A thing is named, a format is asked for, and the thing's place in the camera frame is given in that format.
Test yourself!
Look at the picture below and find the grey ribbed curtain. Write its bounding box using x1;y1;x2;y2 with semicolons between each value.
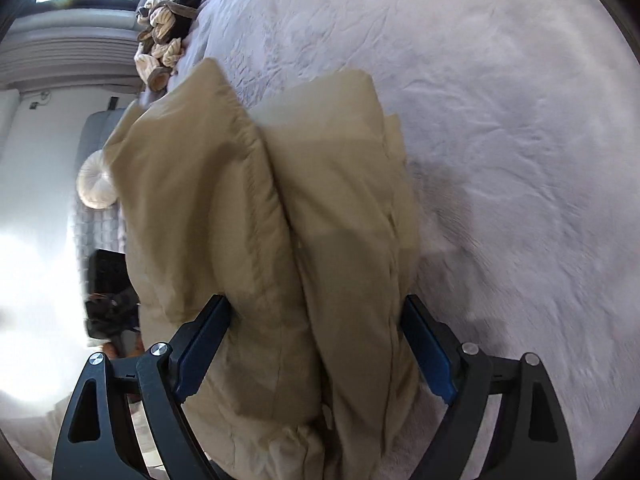
1;27;142;93

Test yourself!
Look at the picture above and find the beige puffer down jacket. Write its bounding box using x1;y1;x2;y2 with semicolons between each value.
104;60;419;479

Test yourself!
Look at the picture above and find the white round pleated cushion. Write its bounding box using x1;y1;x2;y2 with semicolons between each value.
76;150;118;210

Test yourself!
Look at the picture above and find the beige striped knit garment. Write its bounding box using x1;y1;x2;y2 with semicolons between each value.
134;0;196;92

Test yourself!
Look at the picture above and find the lavender plush bed blanket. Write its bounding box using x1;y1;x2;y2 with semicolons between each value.
178;0;639;479

